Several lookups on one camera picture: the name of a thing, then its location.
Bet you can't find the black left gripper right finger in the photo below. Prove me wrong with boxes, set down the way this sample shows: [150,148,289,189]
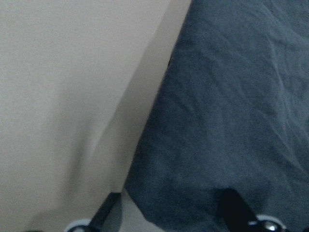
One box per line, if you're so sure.
[220,188,258,232]

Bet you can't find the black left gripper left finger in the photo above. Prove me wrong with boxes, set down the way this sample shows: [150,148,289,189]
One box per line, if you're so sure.
[89,192,121,232]

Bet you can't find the black t-shirt with logo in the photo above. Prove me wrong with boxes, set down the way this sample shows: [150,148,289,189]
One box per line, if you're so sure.
[125,0,309,232]

